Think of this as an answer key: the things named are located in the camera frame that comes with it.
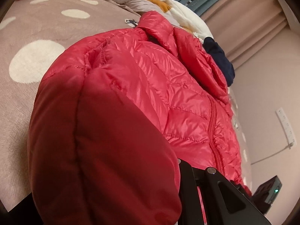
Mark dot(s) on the white plush goose toy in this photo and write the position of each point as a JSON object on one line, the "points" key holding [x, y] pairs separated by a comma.
{"points": [[185, 17]]}

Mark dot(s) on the white wall power strip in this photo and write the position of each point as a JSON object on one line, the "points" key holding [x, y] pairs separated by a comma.
{"points": [[287, 128]]}

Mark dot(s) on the black box green light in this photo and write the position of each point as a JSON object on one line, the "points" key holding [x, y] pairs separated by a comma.
{"points": [[265, 194]]}

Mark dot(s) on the navy blue garment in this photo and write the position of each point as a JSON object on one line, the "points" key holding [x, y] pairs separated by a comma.
{"points": [[219, 57]]}

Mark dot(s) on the pink curtain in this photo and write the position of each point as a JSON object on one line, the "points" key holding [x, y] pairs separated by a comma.
{"points": [[243, 27]]}

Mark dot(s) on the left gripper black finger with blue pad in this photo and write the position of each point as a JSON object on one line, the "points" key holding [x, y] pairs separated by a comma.
{"points": [[207, 197]]}

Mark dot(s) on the bright red hooded down jacket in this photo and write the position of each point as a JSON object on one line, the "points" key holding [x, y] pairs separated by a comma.
{"points": [[141, 190]]}

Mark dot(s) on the brown polka dot bedspread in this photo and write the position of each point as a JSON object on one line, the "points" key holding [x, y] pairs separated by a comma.
{"points": [[30, 63]]}

